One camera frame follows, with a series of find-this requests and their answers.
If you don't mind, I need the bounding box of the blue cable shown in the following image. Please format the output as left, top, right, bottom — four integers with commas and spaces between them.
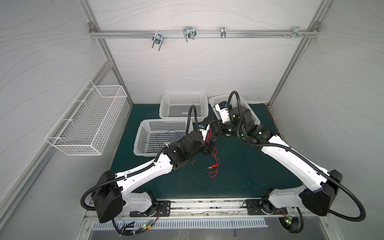
143, 128, 187, 154

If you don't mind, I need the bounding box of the metal hook small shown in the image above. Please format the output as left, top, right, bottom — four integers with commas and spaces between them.
221, 27, 227, 39

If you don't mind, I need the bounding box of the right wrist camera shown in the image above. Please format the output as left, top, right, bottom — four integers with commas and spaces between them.
215, 101, 230, 124

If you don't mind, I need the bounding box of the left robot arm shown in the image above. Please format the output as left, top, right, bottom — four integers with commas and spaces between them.
80, 130, 215, 223

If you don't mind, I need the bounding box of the red alligator clip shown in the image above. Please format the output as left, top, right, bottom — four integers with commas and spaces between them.
207, 164, 218, 169

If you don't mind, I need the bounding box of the metal hook clamp middle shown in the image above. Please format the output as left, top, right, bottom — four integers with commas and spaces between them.
183, 26, 197, 42

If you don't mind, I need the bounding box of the white vented cable duct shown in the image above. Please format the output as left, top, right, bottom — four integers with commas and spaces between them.
92, 217, 268, 231

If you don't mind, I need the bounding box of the white basket back middle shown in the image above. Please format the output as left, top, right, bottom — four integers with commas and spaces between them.
159, 93, 209, 123

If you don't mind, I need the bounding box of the white basket back right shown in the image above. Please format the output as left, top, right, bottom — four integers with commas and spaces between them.
208, 92, 261, 127

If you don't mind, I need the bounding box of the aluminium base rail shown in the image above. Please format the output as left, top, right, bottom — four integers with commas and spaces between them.
83, 197, 307, 220

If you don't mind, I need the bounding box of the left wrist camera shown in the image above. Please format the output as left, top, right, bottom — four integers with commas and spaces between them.
199, 124, 211, 142

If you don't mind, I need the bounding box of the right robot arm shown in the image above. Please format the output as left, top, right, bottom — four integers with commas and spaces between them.
209, 91, 367, 222

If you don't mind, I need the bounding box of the red cable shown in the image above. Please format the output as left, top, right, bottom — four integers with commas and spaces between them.
191, 119, 221, 179

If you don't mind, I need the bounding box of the white wire wall basket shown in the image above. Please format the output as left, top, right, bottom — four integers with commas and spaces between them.
45, 80, 127, 156

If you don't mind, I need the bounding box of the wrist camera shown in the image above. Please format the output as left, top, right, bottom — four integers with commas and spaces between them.
215, 101, 230, 124
199, 124, 211, 142

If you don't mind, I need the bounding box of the metal hook clamp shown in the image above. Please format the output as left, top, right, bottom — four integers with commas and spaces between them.
282, 27, 309, 39
183, 26, 197, 42
152, 33, 164, 51

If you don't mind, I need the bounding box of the metal hook clamp right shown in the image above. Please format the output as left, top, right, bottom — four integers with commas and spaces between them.
282, 27, 309, 39

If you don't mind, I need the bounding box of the white basket front left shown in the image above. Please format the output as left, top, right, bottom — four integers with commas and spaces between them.
134, 118, 194, 158

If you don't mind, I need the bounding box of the metal hook clamp left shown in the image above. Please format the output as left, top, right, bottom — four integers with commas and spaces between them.
152, 33, 164, 51

